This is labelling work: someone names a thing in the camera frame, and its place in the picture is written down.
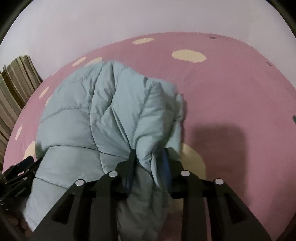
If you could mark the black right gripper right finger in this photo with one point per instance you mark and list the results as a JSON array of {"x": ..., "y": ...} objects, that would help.
[{"x": 180, "y": 183}]

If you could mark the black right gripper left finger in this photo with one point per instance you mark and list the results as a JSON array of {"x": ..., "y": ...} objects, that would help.
[{"x": 118, "y": 182}]

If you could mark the light blue puffer jacket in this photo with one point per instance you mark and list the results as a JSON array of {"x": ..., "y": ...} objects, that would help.
[{"x": 94, "y": 118}]

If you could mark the pink bedsheet with cream dots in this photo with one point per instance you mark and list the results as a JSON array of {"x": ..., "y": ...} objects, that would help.
[{"x": 239, "y": 123}]

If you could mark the striped green brown pillow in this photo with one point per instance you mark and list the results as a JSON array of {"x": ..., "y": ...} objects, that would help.
[{"x": 19, "y": 80}]

